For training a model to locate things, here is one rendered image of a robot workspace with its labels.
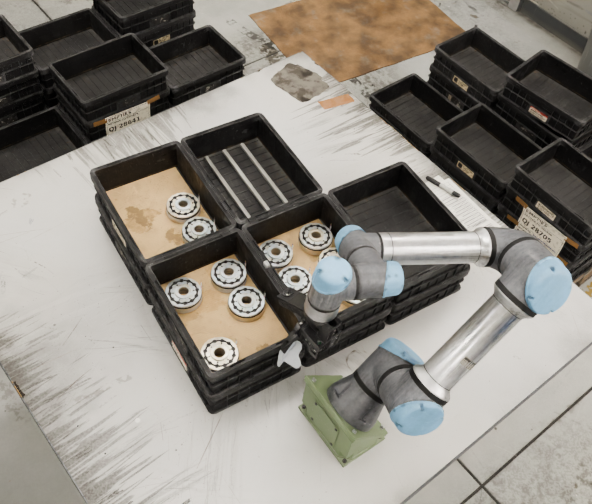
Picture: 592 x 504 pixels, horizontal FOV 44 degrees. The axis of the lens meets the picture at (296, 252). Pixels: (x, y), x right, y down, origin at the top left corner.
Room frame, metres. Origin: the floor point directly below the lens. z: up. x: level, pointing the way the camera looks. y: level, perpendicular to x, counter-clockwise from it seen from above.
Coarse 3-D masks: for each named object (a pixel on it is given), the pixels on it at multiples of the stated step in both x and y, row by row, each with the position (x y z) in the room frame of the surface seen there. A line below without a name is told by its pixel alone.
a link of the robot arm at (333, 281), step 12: (324, 264) 0.88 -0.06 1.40; (336, 264) 0.89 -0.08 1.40; (348, 264) 0.90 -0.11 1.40; (312, 276) 0.88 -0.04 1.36; (324, 276) 0.86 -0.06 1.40; (336, 276) 0.86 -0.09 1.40; (348, 276) 0.87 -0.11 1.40; (312, 288) 0.86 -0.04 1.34; (324, 288) 0.84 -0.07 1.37; (336, 288) 0.84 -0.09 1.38; (348, 288) 0.86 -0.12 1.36; (312, 300) 0.85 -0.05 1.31; (324, 300) 0.84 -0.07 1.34; (336, 300) 0.85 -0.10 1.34; (324, 312) 0.84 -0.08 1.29
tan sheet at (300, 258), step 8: (304, 224) 1.46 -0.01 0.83; (288, 232) 1.42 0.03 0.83; (296, 232) 1.42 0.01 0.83; (288, 240) 1.39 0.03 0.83; (296, 240) 1.39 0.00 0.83; (296, 248) 1.36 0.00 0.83; (296, 256) 1.33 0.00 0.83; (304, 256) 1.33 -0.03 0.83; (312, 256) 1.34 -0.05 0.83; (296, 264) 1.30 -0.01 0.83; (304, 264) 1.30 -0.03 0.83; (312, 264) 1.31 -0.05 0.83; (312, 272) 1.28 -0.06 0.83
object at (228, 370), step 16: (208, 240) 1.26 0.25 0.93; (176, 256) 1.19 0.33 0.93; (256, 256) 1.23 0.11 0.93; (176, 320) 0.99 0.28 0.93; (192, 352) 0.91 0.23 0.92; (256, 352) 0.93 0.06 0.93; (272, 352) 0.94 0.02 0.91; (208, 368) 0.86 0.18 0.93; (224, 368) 0.87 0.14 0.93; (240, 368) 0.89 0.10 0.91
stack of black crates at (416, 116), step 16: (400, 80) 2.80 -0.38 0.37; (416, 80) 2.84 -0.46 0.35; (384, 96) 2.73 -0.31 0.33; (400, 96) 2.81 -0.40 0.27; (416, 96) 2.82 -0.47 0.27; (432, 96) 2.76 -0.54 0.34; (384, 112) 2.58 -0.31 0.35; (400, 112) 2.70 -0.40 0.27; (416, 112) 2.71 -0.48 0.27; (432, 112) 2.73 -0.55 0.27; (448, 112) 2.68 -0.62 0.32; (400, 128) 2.52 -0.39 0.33; (416, 128) 2.60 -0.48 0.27; (432, 128) 2.62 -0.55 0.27; (416, 144) 2.44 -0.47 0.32
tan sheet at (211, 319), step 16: (192, 272) 1.22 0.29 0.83; (208, 272) 1.23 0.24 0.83; (208, 288) 1.17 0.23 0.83; (256, 288) 1.19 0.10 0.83; (208, 304) 1.12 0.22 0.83; (224, 304) 1.12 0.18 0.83; (192, 320) 1.06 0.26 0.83; (208, 320) 1.06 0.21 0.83; (224, 320) 1.07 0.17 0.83; (256, 320) 1.09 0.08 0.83; (272, 320) 1.09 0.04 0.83; (192, 336) 1.01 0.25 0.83; (208, 336) 1.01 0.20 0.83; (224, 336) 1.02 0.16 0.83; (240, 336) 1.03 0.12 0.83; (256, 336) 1.03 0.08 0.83; (272, 336) 1.04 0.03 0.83; (240, 352) 0.98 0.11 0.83
